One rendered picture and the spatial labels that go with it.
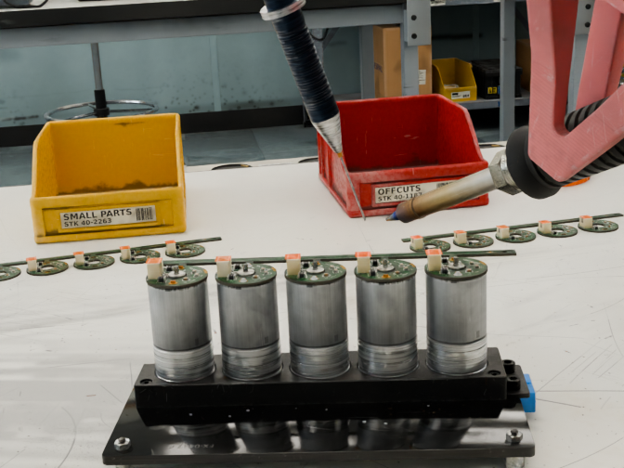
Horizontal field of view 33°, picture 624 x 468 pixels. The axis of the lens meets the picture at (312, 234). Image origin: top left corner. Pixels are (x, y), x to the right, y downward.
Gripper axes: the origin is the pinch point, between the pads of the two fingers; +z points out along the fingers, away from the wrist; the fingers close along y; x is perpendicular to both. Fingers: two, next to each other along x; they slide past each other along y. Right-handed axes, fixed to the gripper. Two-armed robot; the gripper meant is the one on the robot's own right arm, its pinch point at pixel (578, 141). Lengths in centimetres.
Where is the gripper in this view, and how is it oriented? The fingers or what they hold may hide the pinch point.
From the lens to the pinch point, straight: 34.0
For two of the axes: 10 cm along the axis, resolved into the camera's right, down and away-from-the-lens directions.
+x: 6.1, 6.3, -4.7
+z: -2.9, 7.4, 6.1
